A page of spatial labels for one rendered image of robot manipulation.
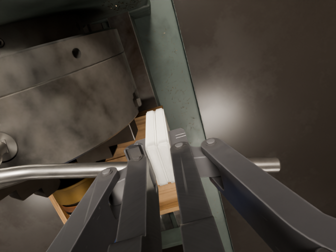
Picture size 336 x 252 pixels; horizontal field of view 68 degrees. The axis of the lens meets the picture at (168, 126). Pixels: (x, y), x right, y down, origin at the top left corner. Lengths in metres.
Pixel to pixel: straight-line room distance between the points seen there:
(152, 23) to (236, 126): 0.97
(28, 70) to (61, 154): 0.09
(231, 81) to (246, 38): 0.26
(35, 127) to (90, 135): 0.06
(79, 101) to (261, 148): 1.60
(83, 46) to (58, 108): 0.07
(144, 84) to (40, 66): 0.37
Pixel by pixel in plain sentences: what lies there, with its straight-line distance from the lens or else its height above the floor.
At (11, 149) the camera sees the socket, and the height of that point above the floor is 1.23.
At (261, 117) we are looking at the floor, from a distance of 1.71.
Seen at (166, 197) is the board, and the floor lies 0.88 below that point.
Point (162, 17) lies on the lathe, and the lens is 0.93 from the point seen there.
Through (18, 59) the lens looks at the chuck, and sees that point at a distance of 0.28.
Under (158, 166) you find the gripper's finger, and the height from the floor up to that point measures 1.33.
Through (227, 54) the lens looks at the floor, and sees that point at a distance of 1.54.
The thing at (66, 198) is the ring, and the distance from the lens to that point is 0.46.
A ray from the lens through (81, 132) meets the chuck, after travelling 0.30.
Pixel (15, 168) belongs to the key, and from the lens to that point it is 0.23.
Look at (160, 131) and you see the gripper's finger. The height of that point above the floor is 1.31.
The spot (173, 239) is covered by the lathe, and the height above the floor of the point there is 0.91.
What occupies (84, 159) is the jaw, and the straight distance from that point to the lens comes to 0.43.
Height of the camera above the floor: 1.47
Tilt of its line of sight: 68 degrees down
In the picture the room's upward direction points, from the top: 170 degrees clockwise
